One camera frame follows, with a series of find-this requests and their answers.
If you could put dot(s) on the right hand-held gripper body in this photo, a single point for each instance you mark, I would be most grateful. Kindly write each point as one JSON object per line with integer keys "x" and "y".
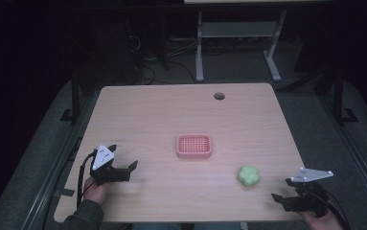
{"x": 310, "y": 175}

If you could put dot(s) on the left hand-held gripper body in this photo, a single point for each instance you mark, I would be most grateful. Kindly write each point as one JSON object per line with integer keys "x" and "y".
{"x": 103, "y": 157}

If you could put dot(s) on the green flower-shaped soap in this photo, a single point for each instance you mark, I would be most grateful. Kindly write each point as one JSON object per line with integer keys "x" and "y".
{"x": 248, "y": 175}

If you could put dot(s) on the pink soap dish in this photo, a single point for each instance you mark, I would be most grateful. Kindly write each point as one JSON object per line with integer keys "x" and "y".
{"x": 194, "y": 146}

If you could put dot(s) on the person's left hand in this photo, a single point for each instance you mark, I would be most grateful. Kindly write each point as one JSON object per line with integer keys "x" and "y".
{"x": 95, "y": 191}

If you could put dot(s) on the person's right hand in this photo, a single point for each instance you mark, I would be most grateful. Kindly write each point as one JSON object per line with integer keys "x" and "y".
{"x": 323, "y": 223}

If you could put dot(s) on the black metal stand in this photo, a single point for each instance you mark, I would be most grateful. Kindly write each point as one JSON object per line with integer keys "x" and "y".
{"x": 339, "y": 92}
{"x": 74, "y": 96}

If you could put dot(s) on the white metal stand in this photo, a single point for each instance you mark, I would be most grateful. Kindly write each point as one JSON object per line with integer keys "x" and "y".
{"x": 238, "y": 29}

